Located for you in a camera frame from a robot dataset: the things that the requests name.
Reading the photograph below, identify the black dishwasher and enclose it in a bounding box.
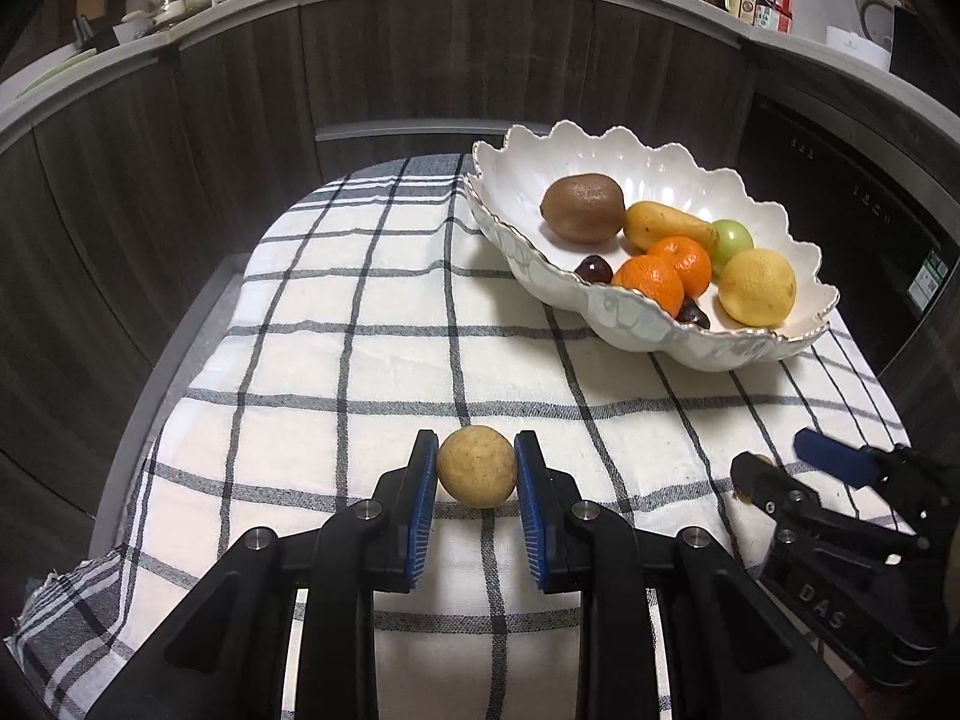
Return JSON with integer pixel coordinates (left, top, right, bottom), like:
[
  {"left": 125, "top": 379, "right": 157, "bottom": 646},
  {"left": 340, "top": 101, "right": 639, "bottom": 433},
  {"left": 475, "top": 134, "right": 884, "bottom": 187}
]
[{"left": 739, "top": 94, "right": 960, "bottom": 391}]

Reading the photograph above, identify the green round fruit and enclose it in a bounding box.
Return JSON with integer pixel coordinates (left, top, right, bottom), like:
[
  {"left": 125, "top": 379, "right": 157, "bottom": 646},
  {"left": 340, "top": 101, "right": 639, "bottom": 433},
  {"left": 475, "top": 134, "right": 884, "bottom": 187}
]
[{"left": 709, "top": 219, "right": 755, "bottom": 278}]

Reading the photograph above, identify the green label sticker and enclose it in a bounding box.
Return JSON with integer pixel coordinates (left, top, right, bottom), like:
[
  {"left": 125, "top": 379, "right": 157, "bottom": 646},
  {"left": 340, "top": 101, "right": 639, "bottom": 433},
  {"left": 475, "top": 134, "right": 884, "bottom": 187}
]
[{"left": 907, "top": 249, "right": 947, "bottom": 308}]

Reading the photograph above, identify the white box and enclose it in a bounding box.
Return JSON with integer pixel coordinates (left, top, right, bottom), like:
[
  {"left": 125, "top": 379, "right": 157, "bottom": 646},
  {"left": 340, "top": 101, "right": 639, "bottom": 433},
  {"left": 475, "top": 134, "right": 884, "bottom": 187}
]
[{"left": 825, "top": 24, "right": 893, "bottom": 72}]

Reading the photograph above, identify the green plate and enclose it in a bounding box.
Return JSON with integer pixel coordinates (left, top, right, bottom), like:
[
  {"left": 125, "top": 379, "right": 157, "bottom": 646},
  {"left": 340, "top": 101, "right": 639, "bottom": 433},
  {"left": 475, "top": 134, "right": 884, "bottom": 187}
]
[{"left": 15, "top": 49, "right": 98, "bottom": 98}]

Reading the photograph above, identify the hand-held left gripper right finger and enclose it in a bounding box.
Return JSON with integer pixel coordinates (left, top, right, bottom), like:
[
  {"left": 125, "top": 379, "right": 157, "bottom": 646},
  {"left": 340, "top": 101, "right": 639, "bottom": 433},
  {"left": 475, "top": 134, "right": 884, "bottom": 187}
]
[{"left": 514, "top": 430, "right": 871, "bottom": 720}]

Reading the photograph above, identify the white scalloped bowl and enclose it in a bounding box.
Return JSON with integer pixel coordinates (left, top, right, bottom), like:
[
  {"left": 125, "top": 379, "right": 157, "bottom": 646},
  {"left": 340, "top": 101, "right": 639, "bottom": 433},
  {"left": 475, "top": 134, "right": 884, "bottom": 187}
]
[{"left": 463, "top": 120, "right": 841, "bottom": 374}]

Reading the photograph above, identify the white electric kettle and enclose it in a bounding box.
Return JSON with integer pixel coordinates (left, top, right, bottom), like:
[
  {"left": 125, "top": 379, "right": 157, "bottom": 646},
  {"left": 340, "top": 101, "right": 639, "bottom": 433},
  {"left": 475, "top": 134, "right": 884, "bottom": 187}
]
[{"left": 851, "top": 0, "right": 901, "bottom": 53}]

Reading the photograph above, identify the white black checked cloth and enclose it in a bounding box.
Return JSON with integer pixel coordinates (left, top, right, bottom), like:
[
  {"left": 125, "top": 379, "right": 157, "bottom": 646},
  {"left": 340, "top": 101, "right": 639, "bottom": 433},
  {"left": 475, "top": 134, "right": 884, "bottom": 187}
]
[{"left": 4, "top": 154, "right": 912, "bottom": 720}]

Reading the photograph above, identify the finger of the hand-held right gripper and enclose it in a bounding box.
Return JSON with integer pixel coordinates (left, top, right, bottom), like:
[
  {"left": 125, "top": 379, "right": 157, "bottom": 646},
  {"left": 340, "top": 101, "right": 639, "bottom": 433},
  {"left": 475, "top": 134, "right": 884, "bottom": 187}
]
[
  {"left": 793, "top": 427, "right": 938, "bottom": 537},
  {"left": 731, "top": 451, "right": 927, "bottom": 565}
]

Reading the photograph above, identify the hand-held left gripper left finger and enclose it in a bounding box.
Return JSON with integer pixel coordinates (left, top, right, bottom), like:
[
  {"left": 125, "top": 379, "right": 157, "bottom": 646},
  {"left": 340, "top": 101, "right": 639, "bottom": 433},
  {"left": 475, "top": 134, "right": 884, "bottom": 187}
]
[{"left": 86, "top": 429, "right": 440, "bottom": 720}]

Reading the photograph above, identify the dark wood kitchen cabinet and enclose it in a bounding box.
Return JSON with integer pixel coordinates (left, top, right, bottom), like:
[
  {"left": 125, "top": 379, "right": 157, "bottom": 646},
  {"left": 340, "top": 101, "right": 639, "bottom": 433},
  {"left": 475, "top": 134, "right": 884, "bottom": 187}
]
[{"left": 0, "top": 0, "right": 758, "bottom": 541}]

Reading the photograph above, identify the brown kiwi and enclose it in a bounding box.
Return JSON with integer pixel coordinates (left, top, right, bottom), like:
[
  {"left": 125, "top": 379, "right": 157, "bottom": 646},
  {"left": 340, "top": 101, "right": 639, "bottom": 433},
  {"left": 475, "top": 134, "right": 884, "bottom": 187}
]
[{"left": 540, "top": 174, "right": 626, "bottom": 246}]

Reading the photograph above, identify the orange mandarin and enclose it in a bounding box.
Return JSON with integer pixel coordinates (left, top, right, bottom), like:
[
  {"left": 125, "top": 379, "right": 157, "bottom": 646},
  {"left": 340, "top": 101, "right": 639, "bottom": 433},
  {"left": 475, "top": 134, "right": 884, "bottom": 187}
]
[
  {"left": 646, "top": 235, "right": 713, "bottom": 299},
  {"left": 611, "top": 255, "right": 686, "bottom": 317}
]

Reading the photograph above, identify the tan longan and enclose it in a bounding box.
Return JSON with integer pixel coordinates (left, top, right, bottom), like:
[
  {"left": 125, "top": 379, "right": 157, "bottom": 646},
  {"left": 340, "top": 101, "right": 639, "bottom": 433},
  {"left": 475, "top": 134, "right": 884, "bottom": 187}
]
[{"left": 436, "top": 425, "right": 518, "bottom": 509}]

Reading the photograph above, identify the yellow mango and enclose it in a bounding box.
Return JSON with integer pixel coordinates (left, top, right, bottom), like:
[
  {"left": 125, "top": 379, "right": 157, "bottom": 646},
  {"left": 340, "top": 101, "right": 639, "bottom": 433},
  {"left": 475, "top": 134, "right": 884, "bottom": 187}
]
[{"left": 624, "top": 200, "right": 721, "bottom": 254}]

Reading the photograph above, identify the large yellow lemon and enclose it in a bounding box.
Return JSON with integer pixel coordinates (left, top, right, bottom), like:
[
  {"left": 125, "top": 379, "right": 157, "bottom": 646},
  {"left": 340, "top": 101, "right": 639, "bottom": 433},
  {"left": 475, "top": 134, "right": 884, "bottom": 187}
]
[{"left": 718, "top": 248, "right": 798, "bottom": 328}]

